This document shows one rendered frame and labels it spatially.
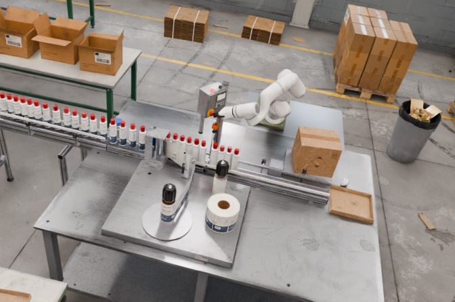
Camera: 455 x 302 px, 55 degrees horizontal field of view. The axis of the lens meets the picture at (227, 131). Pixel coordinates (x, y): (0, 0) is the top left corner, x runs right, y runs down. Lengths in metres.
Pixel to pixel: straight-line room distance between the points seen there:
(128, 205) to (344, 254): 1.40
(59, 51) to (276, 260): 2.90
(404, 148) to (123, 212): 3.42
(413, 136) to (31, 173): 3.94
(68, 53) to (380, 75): 3.99
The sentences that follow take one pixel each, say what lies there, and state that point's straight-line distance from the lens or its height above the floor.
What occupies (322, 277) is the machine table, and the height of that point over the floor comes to 0.83.
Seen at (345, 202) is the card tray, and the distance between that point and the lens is 3.26.
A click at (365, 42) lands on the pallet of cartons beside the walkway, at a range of 6.02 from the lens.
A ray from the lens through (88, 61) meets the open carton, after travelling 4.35.
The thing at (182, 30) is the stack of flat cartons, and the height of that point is 0.16.
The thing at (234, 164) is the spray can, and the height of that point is 0.97.
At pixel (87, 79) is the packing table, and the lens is 4.27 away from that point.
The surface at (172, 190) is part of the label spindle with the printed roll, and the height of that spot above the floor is 1.17.
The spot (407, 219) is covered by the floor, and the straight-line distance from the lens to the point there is 4.68.
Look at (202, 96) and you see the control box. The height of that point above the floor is 1.43.
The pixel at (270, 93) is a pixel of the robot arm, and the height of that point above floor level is 1.56.
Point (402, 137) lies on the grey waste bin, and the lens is 5.20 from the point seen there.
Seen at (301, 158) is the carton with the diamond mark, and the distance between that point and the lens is 3.23.
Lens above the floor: 2.96
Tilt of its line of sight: 36 degrees down
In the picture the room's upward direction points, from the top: 10 degrees clockwise
